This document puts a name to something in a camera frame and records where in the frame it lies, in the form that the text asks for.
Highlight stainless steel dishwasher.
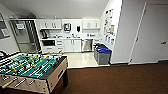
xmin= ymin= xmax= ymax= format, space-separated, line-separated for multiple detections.
xmin=81 ymin=38 xmax=93 ymax=53

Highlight white sink base cabinet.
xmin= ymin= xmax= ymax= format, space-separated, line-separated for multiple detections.
xmin=63 ymin=38 xmax=82 ymax=53

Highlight grey bin blue lid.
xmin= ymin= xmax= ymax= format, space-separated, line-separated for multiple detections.
xmin=96 ymin=47 xmax=112 ymax=66

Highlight white drawer unit beside microwave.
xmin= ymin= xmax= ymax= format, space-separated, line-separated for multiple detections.
xmin=55 ymin=38 xmax=64 ymax=53

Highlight black paper towel dispenser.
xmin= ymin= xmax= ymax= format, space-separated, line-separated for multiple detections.
xmin=63 ymin=22 xmax=72 ymax=33

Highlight black coffee machine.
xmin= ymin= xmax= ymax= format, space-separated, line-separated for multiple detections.
xmin=39 ymin=29 xmax=50 ymax=40

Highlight foosball table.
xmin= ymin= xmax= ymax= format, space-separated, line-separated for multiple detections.
xmin=0 ymin=51 xmax=70 ymax=94

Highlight stainless steel refrigerator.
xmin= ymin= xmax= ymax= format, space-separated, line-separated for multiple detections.
xmin=9 ymin=18 xmax=42 ymax=54

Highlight white room door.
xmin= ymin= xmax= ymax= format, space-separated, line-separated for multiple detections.
xmin=129 ymin=2 xmax=168 ymax=64

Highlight white wall cabinet three doors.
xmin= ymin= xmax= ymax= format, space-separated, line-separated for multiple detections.
xmin=82 ymin=18 xmax=101 ymax=30

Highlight large wall notice poster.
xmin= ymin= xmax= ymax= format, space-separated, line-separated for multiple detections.
xmin=103 ymin=8 xmax=115 ymax=36

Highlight white wall cabinet wide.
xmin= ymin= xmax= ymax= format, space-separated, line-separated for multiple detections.
xmin=35 ymin=18 xmax=63 ymax=30

